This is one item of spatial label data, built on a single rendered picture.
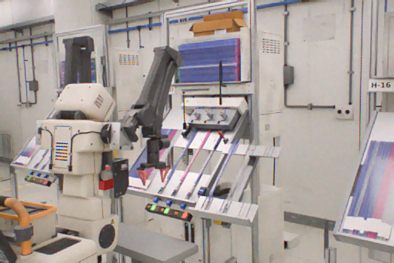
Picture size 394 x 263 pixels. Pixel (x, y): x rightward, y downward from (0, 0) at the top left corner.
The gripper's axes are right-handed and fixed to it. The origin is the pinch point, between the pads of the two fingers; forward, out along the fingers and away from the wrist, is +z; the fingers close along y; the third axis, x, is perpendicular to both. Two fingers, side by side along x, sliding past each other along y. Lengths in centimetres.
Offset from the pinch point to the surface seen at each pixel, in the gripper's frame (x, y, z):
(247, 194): 4, -55, 14
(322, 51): -79, -223, -74
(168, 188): -44, -36, 17
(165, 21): -98, -69, -90
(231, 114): -33, -75, -26
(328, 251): 54, -56, 29
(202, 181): -25, -47, 11
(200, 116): -55, -68, -24
